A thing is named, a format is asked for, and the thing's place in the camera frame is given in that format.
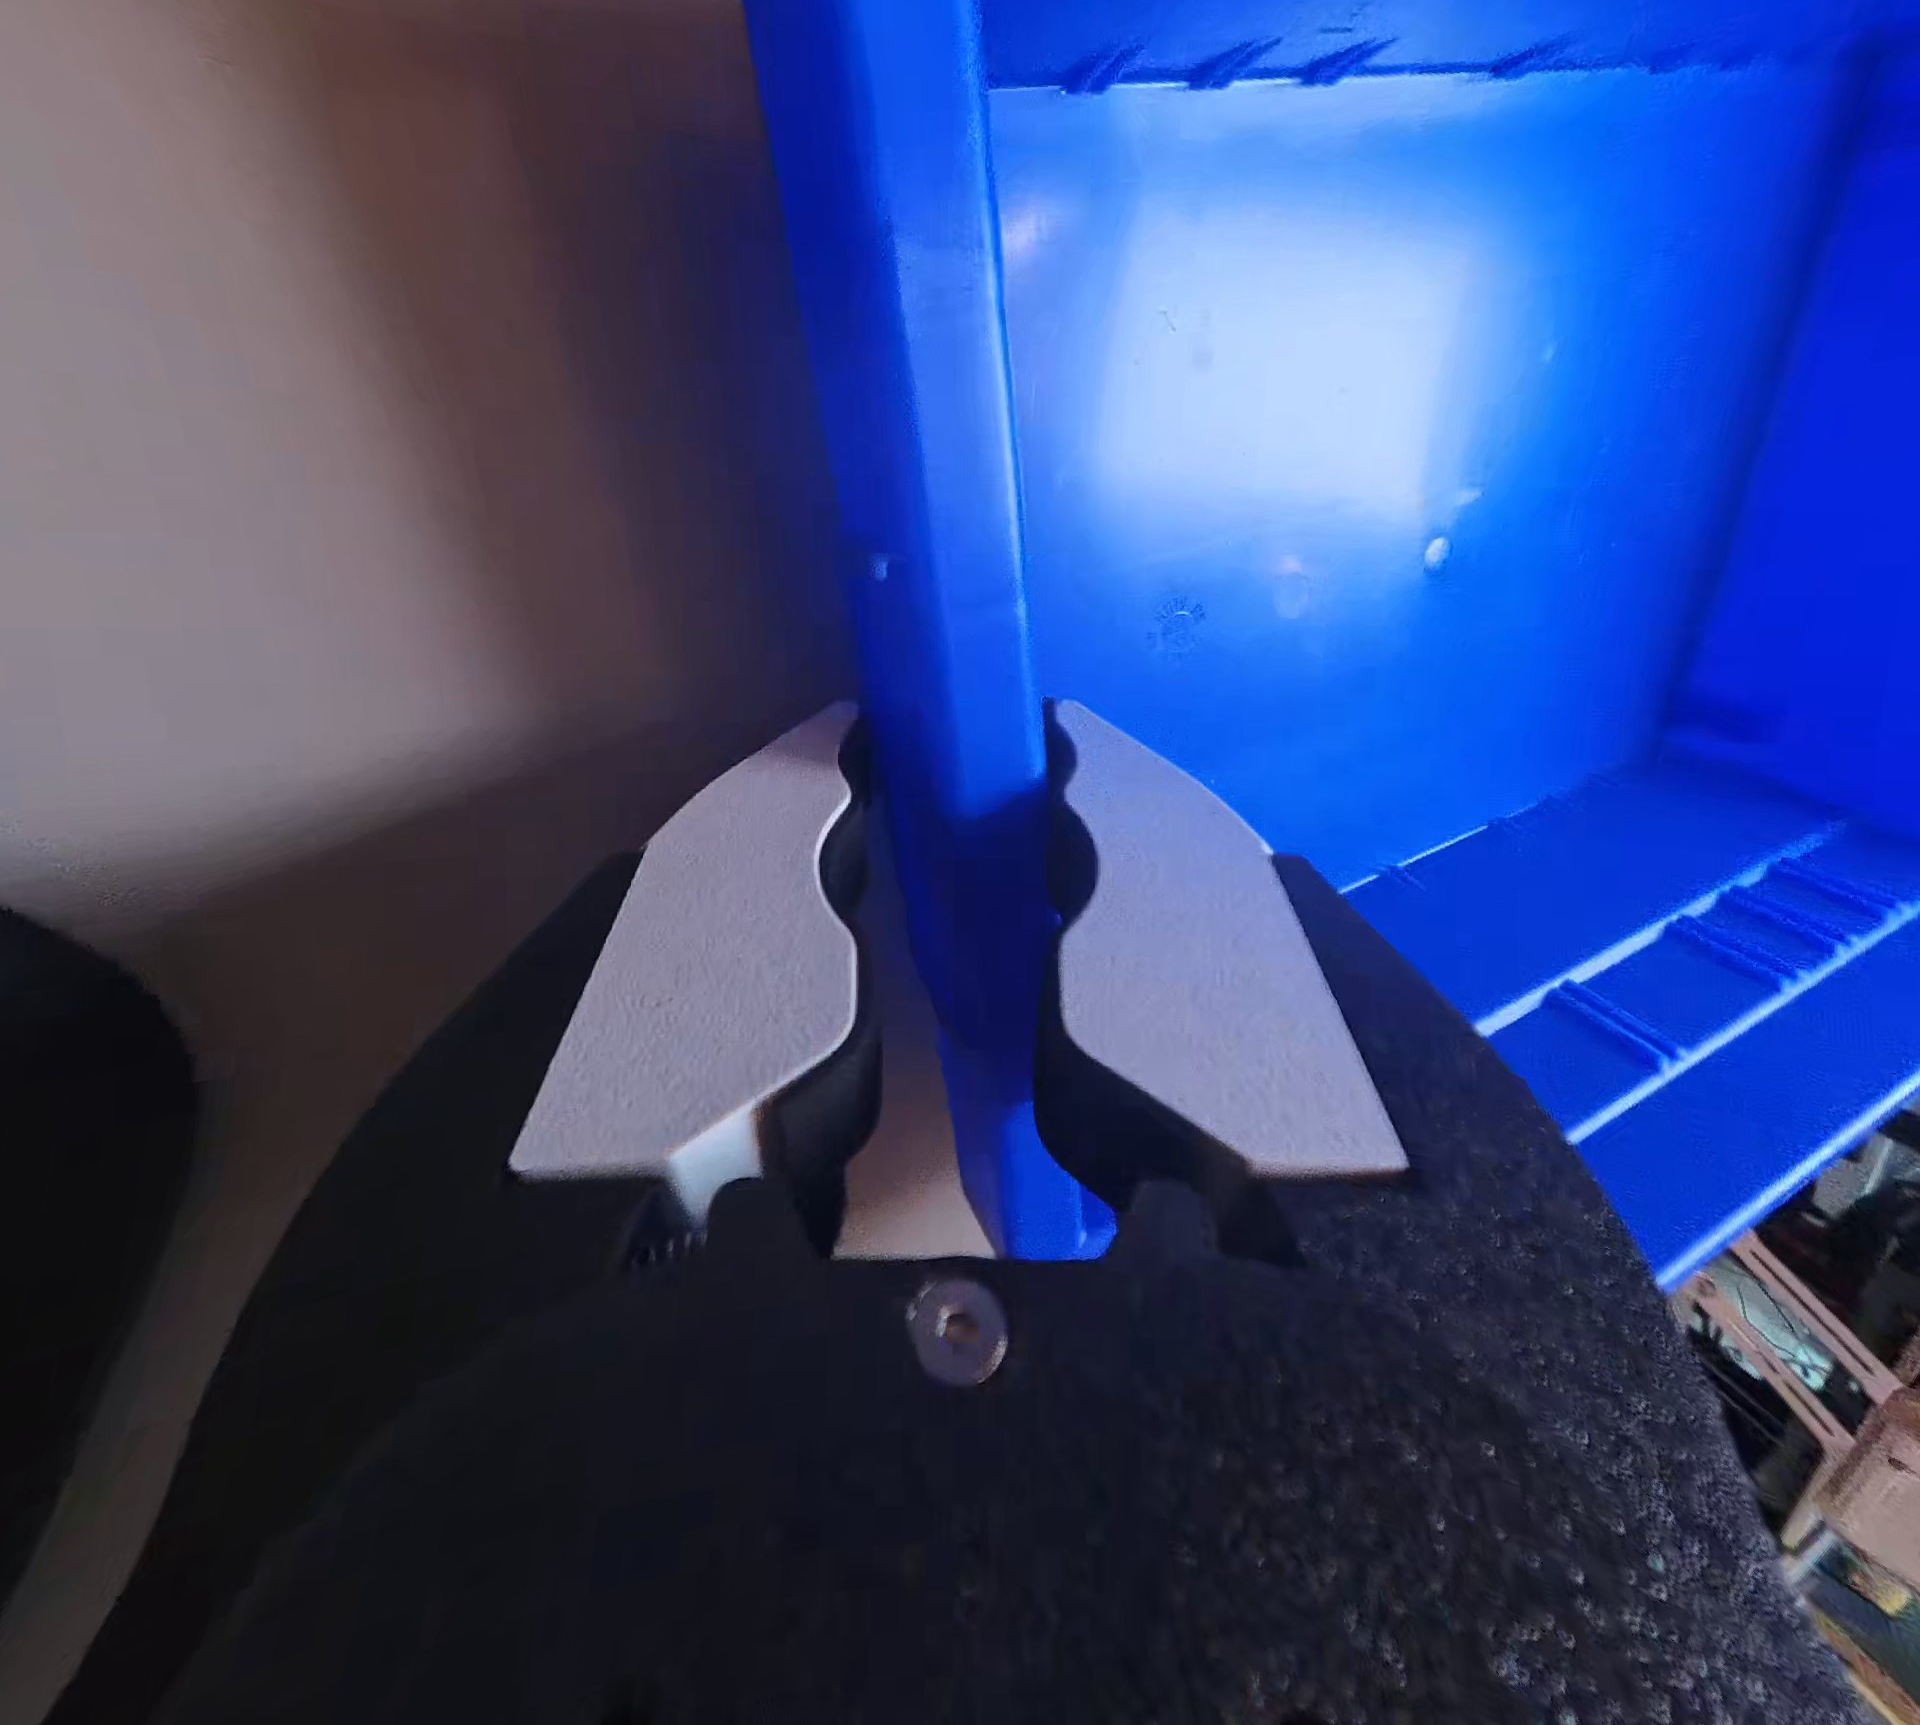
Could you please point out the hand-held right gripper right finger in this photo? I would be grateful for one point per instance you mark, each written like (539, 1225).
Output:
(1231, 1006)

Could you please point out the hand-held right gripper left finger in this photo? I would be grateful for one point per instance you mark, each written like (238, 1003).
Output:
(676, 1006)

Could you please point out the blue plastic bin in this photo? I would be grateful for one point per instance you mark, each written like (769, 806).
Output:
(1351, 408)

